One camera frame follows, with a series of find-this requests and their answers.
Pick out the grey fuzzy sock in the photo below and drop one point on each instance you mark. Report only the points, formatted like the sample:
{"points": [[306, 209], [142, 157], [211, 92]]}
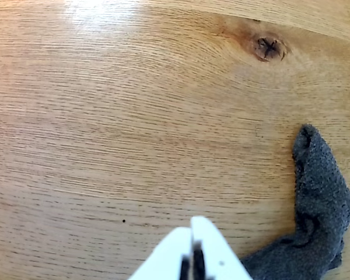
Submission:
{"points": [[318, 204]]}

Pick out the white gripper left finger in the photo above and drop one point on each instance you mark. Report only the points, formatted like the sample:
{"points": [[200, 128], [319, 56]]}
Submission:
{"points": [[166, 256]]}

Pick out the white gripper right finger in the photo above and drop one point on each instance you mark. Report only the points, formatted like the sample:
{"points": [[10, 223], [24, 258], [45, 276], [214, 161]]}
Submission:
{"points": [[218, 256]]}

